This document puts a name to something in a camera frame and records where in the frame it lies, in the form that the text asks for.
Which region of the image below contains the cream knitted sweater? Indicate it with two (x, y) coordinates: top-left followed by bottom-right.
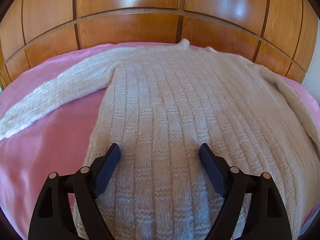
(0, 38), (320, 240)

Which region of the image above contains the pink bedspread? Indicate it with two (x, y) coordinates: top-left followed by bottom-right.
(0, 41), (320, 240)

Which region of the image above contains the wooden headboard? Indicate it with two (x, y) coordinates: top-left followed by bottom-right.
(1, 0), (318, 88)

